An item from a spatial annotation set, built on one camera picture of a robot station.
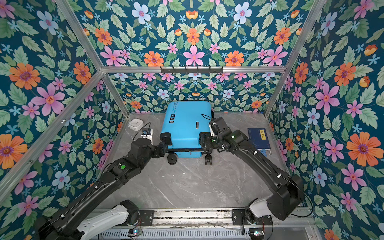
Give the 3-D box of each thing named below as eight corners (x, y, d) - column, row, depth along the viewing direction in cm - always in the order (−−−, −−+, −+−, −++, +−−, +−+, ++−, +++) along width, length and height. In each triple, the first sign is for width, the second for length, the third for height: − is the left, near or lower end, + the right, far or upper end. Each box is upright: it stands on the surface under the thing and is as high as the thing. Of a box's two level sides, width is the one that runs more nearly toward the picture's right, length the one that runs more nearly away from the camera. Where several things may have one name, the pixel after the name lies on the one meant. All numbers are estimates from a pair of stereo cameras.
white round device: (128, 131, 111) (126, 128, 108) (132, 122, 117) (130, 118, 114) (141, 131, 111) (139, 127, 108) (145, 122, 117) (143, 118, 114)
